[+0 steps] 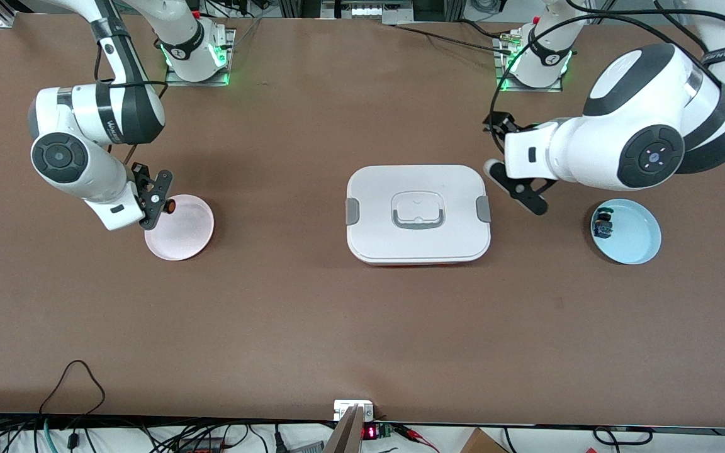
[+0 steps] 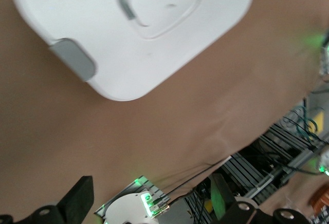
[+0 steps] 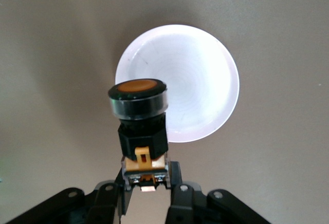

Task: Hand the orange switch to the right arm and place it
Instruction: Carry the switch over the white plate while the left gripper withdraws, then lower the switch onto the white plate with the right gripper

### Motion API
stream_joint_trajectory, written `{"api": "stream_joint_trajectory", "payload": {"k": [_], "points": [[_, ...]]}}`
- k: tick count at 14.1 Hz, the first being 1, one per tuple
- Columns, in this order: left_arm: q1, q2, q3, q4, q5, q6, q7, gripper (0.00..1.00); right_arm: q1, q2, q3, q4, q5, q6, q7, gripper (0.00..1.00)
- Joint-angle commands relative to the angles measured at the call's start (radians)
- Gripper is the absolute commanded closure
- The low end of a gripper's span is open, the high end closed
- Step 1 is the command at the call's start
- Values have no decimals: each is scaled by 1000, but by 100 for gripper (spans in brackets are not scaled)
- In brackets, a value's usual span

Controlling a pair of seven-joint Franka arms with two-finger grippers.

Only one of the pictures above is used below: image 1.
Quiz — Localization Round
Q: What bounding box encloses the black looped cable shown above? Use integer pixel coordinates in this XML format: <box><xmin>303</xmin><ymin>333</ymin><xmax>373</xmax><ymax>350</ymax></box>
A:
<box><xmin>38</xmin><ymin>360</ymin><xmax>106</xmax><ymax>416</ymax></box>

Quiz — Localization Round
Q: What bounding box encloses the small white box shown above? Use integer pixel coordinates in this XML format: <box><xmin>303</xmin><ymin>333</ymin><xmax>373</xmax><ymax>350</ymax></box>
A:
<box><xmin>334</xmin><ymin>400</ymin><xmax>374</xmax><ymax>421</ymax></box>

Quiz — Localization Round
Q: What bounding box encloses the black cable on table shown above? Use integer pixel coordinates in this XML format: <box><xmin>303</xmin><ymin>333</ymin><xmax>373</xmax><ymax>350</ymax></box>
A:
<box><xmin>393</xmin><ymin>22</ymin><xmax>514</xmax><ymax>54</ymax></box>

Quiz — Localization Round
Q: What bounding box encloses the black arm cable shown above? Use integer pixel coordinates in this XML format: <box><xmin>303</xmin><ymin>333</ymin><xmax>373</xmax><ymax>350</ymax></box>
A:
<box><xmin>492</xmin><ymin>0</ymin><xmax>725</xmax><ymax>126</ymax></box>
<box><xmin>93</xmin><ymin>44</ymin><xmax>169</xmax><ymax>165</ymax></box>

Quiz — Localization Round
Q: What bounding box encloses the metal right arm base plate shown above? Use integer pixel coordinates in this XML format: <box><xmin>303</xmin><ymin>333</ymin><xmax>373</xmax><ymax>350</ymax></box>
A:
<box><xmin>164</xmin><ymin>28</ymin><xmax>237</xmax><ymax>87</ymax></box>

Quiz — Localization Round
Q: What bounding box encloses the pink round plate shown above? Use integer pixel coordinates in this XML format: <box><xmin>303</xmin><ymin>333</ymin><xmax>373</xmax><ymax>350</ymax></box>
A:
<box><xmin>144</xmin><ymin>194</ymin><xmax>215</xmax><ymax>262</ymax></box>

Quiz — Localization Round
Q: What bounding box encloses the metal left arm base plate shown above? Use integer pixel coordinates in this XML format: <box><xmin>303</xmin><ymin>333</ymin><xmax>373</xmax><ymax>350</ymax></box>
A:
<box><xmin>495</xmin><ymin>35</ymin><xmax>563</xmax><ymax>93</ymax></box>

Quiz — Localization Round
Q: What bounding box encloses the light blue round plate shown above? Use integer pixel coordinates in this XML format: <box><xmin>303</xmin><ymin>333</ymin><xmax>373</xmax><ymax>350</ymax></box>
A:
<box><xmin>591</xmin><ymin>198</ymin><xmax>662</xmax><ymax>266</ymax></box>

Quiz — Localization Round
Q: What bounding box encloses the aluminium frame profile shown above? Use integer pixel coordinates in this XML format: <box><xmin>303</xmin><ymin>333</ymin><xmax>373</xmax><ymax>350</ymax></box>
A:
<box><xmin>0</xmin><ymin>0</ymin><xmax>23</xmax><ymax>29</ymax></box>

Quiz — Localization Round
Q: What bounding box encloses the brown cardboard box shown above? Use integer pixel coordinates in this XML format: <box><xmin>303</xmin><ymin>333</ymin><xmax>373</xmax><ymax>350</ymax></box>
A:
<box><xmin>460</xmin><ymin>428</ymin><xmax>508</xmax><ymax>453</ymax></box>

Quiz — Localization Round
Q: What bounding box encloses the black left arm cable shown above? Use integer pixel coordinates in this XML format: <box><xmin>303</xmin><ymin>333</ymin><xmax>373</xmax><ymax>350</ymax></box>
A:
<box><xmin>492</xmin><ymin>0</ymin><xmax>725</xmax><ymax>126</ymax></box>

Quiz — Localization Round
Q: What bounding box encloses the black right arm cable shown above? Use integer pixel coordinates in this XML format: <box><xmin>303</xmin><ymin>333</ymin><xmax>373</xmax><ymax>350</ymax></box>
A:
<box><xmin>93</xmin><ymin>44</ymin><xmax>169</xmax><ymax>165</ymax></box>

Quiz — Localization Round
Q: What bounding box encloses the red clip lead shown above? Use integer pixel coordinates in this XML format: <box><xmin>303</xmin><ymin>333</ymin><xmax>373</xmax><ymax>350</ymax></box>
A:
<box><xmin>397</xmin><ymin>425</ymin><xmax>440</xmax><ymax>453</ymax></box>

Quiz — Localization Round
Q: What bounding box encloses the white lunch box gray handle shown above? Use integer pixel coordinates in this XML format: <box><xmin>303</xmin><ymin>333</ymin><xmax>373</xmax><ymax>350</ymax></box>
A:
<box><xmin>345</xmin><ymin>165</ymin><xmax>492</xmax><ymax>267</ymax></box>

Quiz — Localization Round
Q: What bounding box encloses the green push button switch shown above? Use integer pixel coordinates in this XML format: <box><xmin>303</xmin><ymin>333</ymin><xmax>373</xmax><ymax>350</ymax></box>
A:
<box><xmin>594</xmin><ymin>206</ymin><xmax>615</xmax><ymax>240</ymax></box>

